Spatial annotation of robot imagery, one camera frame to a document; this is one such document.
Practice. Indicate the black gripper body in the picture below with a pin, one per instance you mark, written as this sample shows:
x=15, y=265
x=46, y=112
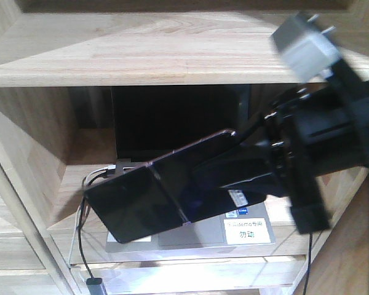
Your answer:
x=320, y=133

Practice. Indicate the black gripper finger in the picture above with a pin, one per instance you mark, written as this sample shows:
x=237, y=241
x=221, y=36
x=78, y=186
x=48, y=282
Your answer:
x=252, y=132
x=247, y=167

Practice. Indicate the black smartphone with sticker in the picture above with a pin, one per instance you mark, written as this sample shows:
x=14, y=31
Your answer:
x=162, y=194

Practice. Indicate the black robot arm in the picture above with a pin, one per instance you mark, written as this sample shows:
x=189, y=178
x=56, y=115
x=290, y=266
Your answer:
x=303, y=135

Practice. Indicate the silver laptop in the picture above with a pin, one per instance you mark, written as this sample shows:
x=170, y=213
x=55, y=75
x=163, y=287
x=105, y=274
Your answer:
x=162, y=133

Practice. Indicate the black power adapter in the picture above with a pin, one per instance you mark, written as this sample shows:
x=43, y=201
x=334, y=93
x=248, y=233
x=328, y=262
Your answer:
x=96, y=286

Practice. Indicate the wooden shelf unit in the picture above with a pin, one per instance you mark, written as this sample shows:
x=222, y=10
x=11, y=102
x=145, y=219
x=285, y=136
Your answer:
x=46, y=47

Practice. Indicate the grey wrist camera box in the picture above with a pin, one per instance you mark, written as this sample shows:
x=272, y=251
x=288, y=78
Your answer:
x=304, y=47

